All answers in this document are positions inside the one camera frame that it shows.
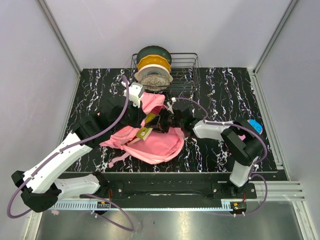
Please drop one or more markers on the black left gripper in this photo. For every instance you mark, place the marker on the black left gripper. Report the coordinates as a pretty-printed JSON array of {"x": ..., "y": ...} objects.
[{"x": 140, "y": 115}]

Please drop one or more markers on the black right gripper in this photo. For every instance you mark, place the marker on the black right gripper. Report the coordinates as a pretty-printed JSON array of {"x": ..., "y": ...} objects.
[{"x": 160, "y": 119}]

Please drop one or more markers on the pink student backpack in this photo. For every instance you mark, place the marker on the pink student backpack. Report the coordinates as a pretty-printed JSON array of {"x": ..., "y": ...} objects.
[{"x": 157, "y": 148}]

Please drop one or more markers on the red book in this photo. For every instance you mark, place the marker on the red book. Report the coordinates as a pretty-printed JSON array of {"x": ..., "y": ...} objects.
[{"x": 135, "y": 140}]

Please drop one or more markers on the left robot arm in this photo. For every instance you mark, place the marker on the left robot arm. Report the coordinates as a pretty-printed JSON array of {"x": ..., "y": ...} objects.
[{"x": 41, "y": 186}]

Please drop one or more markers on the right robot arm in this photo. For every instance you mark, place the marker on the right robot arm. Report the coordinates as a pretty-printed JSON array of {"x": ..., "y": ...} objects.
[{"x": 243, "y": 141}]

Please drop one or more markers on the grey patterned plate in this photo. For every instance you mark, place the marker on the grey patterned plate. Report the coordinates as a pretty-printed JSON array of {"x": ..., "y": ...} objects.
[{"x": 155, "y": 81}]

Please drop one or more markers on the yellow plate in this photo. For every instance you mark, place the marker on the yellow plate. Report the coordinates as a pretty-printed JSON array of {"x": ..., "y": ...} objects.
[{"x": 154, "y": 59}]

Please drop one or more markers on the dark green plate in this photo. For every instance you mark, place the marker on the dark green plate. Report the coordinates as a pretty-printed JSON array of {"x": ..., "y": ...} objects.
[{"x": 154, "y": 50}]

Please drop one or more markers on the pink purple pencil case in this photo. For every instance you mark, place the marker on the pink purple pencil case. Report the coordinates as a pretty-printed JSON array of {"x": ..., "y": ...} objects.
[{"x": 254, "y": 124}]

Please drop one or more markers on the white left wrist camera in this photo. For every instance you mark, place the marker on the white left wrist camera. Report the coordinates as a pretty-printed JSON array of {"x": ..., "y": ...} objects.
[{"x": 133, "y": 91}]

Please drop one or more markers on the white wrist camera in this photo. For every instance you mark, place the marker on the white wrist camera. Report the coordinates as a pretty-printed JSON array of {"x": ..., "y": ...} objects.
[
  {"x": 133, "y": 91},
  {"x": 170, "y": 104}
]

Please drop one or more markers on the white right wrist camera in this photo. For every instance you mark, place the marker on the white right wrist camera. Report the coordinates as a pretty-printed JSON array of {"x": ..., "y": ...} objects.
[{"x": 170, "y": 104}]

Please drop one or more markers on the black wire dish rack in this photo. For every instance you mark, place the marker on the black wire dish rack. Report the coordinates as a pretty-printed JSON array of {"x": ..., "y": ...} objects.
[{"x": 184, "y": 70}]

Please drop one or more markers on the aluminium front rail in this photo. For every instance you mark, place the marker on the aluminium front rail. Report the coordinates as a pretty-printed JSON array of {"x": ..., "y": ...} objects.
[{"x": 257, "y": 191}]

